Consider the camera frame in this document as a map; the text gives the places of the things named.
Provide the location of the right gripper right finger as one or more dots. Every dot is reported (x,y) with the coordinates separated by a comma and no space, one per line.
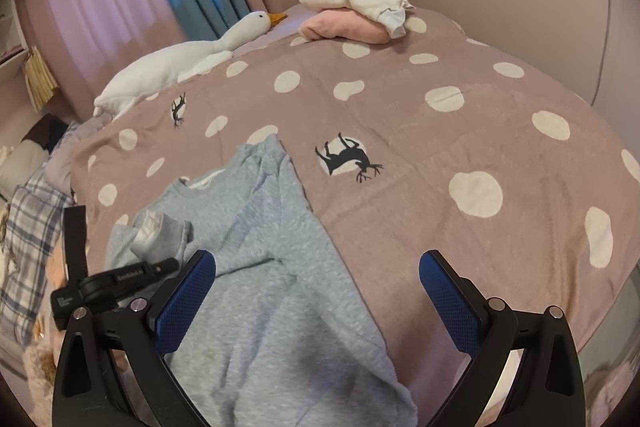
(547,389)

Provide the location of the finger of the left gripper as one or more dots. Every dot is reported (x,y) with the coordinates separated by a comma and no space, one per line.
(142,274)

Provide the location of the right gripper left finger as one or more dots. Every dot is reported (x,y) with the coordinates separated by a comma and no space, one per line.
(88,391)

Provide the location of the grey New York sweatshirt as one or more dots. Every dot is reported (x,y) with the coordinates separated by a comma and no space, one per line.
(283,338)

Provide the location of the cream fleece left sleeve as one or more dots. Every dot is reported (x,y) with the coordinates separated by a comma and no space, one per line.
(40,367)

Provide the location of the blue plaid pillow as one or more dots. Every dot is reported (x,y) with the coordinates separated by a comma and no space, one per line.
(33,228)

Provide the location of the lavender pillow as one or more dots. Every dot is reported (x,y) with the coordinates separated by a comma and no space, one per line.
(57,170)

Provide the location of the beige headboard cushion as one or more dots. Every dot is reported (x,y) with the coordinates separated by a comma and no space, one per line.
(20,165)

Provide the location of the white goose plush toy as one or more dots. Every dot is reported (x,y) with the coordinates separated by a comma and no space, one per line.
(158,70)

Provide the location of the yellow hanging tassel bundle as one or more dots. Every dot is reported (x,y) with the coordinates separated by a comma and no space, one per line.
(40,84)

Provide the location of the polka dot mauve blanket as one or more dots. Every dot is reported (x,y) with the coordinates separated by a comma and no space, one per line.
(434,141)

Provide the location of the folded pink garment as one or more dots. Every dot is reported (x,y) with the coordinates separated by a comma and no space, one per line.
(343,23)

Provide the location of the folded white garment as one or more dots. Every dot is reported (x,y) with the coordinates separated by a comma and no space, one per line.
(391,14)

